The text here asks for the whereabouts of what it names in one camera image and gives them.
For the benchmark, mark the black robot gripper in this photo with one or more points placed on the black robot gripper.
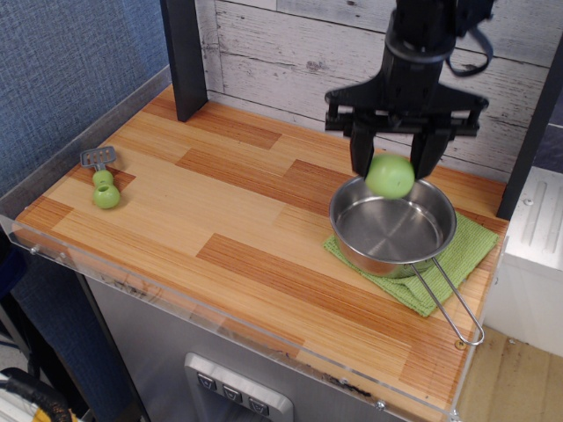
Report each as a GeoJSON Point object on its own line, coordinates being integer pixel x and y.
{"type": "Point", "coordinates": [405, 97]}

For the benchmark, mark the green toy pear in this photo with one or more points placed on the green toy pear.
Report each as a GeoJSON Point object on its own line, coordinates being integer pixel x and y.
{"type": "Point", "coordinates": [389, 176]}

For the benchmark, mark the clear acrylic guard rail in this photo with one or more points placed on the clear acrylic guard rail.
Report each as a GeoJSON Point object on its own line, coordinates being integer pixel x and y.
{"type": "Point", "coordinates": [224, 217]}

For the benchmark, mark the silver dispenser button panel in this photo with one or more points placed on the silver dispenser button panel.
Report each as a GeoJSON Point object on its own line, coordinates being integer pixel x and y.
{"type": "Point", "coordinates": [238, 389]}

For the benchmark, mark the black post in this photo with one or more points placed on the black post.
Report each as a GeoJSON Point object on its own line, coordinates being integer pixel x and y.
{"type": "Point", "coordinates": [183, 44]}
{"type": "Point", "coordinates": [542, 144]}

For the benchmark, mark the green woven cloth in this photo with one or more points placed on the green woven cloth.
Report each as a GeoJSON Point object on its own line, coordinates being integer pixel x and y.
{"type": "Point", "coordinates": [469, 246]}

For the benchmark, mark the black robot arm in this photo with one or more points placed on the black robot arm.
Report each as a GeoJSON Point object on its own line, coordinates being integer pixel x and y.
{"type": "Point", "coordinates": [433, 28]}

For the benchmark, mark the yellow black object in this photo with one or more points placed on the yellow black object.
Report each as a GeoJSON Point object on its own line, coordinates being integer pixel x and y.
{"type": "Point", "coordinates": [52, 412]}

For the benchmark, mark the black left post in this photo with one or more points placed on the black left post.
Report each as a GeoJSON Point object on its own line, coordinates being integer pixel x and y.
{"type": "Point", "coordinates": [183, 44]}

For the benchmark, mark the white ridged box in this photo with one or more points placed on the white ridged box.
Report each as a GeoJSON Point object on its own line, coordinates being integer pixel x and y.
{"type": "Point", "coordinates": [525, 301]}

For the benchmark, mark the stainless steel cabinet front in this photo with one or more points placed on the stainless steel cabinet front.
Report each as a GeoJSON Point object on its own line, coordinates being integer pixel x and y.
{"type": "Point", "coordinates": [153, 344]}

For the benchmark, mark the black right post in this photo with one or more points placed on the black right post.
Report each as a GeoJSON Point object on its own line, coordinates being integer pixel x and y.
{"type": "Point", "coordinates": [542, 144]}

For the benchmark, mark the green handled toy spatula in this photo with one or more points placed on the green handled toy spatula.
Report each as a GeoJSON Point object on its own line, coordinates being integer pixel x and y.
{"type": "Point", "coordinates": [106, 195]}

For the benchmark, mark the stainless steel pot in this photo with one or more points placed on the stainless steel pot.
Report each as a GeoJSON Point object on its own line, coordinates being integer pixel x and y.
{"type": "Point", "coordinates": [398, 238]}

